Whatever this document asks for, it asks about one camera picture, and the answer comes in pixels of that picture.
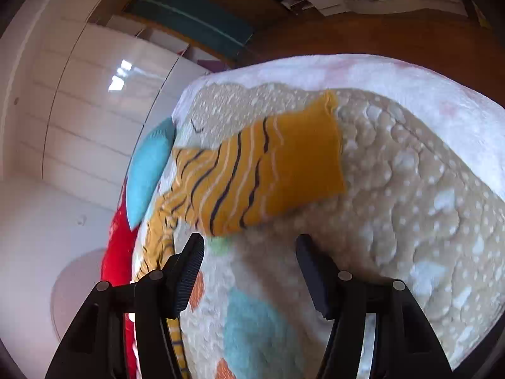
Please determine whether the turquoise knit cushion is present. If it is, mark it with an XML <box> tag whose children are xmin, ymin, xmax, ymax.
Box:
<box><xmin>126</xmin><ymin>117</ymin><xmax>176</xmax><ymax>229</ymax></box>

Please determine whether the white fleece blanket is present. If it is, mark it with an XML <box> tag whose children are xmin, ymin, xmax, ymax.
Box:
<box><xmin>172</xmin><ymin>54</ymin><xmax>504</xmax><ymax>196</ymax></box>

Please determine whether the patterned quilted bedspread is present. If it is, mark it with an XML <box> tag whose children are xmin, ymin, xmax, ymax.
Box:
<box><xmin>169</xmin><ymin>89</ymin><xmax>504</xmax><ymax>378</ymax></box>

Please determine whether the yellow striped knit sweater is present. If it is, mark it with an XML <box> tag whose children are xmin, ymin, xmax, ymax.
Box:
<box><xmin>133</xmin><ymin>92</ymin><xmax>345</xmax><ymax>378</ymax></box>

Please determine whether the long red pillow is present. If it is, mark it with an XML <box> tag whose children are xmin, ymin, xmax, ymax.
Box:
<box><xmin>101</xmin><ymin>200</ymin><xmax>139</xmax><ymax>379</ymax></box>

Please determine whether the white glossy wardrobe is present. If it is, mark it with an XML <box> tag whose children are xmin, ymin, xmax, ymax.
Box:
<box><xmin>1</xmin><ymin>0</ymin><xmax>205</xmax><ymax>209</ymax></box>

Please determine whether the pink round headboard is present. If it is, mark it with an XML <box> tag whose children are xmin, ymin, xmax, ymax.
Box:
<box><xmin>50</xmin><ymin>249</ymin><xmax>105</xmax><ymax>340</ymax></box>

